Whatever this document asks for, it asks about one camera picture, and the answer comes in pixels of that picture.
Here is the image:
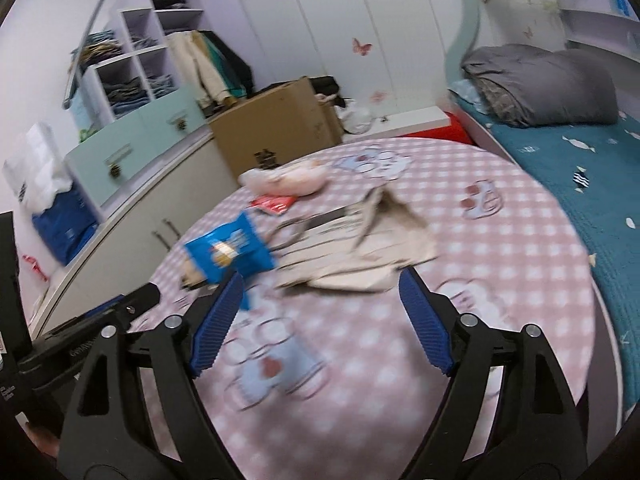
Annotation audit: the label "red snack wrapper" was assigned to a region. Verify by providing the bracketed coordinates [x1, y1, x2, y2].
[250, 195, 297, 217]

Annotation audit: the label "pink plastic bag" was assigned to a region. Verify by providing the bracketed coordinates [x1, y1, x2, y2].
[238, 159, 329, 197]

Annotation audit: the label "white wardrobe doors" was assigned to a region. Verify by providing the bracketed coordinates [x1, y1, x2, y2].
[240, 0, 462, 116]

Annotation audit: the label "white open shelf unit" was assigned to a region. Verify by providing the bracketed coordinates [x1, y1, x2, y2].
[63, 0, 205, 127]

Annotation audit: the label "pink checkered tablecloth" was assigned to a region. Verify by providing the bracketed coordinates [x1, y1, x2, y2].
[127, 136, 599, 480]

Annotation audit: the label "large cardboard box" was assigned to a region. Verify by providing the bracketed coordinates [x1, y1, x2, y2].
[209, 77, 343, 177]

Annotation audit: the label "blue shopping bag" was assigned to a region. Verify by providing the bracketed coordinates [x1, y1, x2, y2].
[32, 185, 99, 266]

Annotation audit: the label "teal bed frame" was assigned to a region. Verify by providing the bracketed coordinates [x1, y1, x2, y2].
[445, 0, 480, 84]

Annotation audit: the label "white red plastic bag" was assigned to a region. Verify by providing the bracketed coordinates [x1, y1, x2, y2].
[20, 252, 50, 283]

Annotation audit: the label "grey folded blanket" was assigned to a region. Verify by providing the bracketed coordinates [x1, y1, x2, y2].
[461, 44, 618, 128]

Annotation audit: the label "hanging clothes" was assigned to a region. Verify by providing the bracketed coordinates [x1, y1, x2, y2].
[166, 30, 253, 112]

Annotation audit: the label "blue snack packet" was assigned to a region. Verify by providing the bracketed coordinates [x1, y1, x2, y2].
[184, 212, 276, 284]

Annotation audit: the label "white low cabinet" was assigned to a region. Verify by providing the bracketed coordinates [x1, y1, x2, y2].
[29, 130, 238, 338]

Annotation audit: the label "mint drawer unit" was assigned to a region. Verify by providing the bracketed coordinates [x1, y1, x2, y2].
[66, 88, 206, 207]

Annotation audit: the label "teal bed sheet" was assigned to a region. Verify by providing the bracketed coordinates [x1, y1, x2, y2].
[449, 80, 639, 412]

